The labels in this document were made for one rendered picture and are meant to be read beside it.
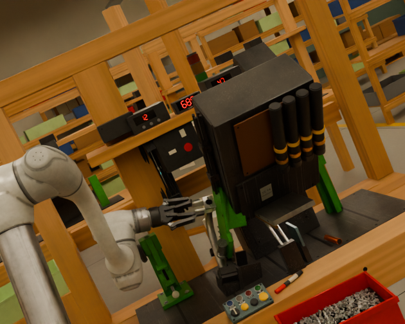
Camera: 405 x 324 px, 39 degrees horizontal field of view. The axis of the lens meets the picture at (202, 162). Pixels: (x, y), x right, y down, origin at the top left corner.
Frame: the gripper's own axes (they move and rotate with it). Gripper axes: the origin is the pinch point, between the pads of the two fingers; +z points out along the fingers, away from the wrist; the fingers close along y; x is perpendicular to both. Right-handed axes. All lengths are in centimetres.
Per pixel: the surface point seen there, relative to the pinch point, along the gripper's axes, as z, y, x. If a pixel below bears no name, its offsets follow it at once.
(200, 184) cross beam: 7.3, 25.9, 22.4
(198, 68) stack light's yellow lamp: 14, 56, -17
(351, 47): 449, 563, 466
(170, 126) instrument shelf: -4.8, 31.0, -12.5
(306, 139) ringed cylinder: 31.7, -7.1, -37.2
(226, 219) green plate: 5.3, -11.3, -6.1
